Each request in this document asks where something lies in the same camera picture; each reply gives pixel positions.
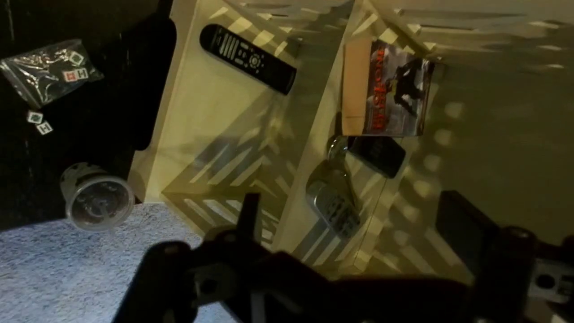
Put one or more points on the metal spoons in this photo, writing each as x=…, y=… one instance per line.
x=333, y=197

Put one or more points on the white lattice shelf unit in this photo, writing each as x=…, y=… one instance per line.
x=204, y=119

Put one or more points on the black remote control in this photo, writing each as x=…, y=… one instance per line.
x=245, y=56

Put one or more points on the clear plastic cup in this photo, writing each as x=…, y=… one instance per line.
x=96, y=199

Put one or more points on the black smartphone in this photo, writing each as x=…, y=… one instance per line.
x=378, y=154

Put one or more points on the small white die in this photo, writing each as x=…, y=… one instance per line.
x=35, y=117
x=46, y=128

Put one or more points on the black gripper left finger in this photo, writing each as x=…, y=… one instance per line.
x=250, y=215

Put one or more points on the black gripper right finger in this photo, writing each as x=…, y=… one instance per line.
x=464, y=233

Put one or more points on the plastic bag with dice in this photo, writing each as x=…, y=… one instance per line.
x=42, y=72

